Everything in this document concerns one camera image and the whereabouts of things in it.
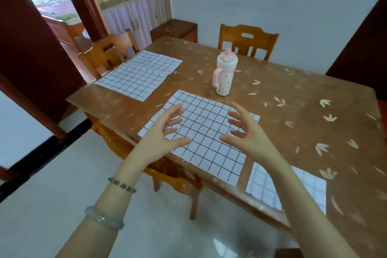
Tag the dark red door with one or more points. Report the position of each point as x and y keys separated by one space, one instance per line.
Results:
x=30 y=55
x=362 y=55

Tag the brown floral wooden table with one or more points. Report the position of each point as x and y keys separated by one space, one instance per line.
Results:
x=302 y=94

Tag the person's left hand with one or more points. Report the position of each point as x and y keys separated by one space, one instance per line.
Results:
x=157 y=143

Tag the cream bottle with pink lid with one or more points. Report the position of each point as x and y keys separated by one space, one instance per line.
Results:
x=225 y=82

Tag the person's right hand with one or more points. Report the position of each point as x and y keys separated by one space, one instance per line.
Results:
x=257 y=143

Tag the pale striped wooden cabinet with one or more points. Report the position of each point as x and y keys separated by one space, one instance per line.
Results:
x=145 y=16

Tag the person's right forearm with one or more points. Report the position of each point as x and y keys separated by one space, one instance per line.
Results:
x=308 y=215

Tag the wooden dining chair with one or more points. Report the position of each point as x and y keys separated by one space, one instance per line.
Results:
x=169 y=173
x=93 y=55
x=263 y=38

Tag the pale jade bangle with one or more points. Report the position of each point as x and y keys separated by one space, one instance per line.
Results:
x=104 y=220

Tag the person's left forearm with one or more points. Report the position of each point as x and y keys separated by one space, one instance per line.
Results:
x=96 y=224

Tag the brown wooden nightstand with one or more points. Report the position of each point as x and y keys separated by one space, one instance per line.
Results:
x=181 y=29

